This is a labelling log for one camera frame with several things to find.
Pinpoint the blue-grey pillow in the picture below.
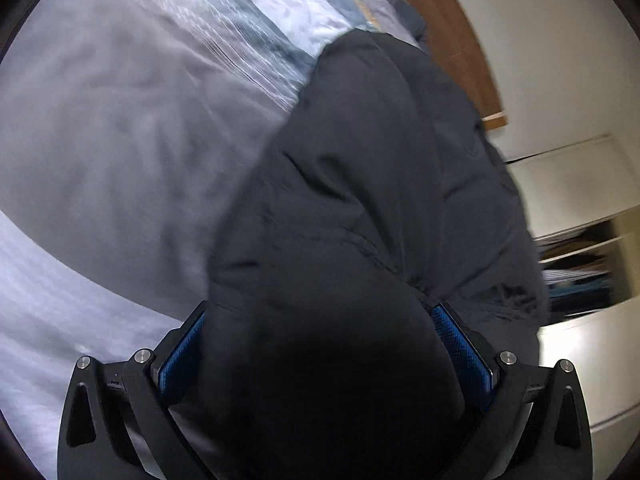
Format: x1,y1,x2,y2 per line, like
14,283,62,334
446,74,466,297
387,0,431,52

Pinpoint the black puffer jacket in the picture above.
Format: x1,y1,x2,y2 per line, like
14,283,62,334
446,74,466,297
165,27,551,480

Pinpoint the white wardrobe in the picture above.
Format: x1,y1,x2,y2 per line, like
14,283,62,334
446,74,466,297
504,134,640,441

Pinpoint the striped duvet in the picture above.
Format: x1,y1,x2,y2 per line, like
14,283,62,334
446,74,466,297
0,0,396,480

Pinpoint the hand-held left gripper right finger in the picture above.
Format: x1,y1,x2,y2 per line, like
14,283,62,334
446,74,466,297
431,301,594,480

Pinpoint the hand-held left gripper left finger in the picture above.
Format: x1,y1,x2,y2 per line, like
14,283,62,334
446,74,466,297
57,301,209,480

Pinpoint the wooden headboard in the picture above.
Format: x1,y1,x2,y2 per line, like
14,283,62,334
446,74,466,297
357,0,508,130

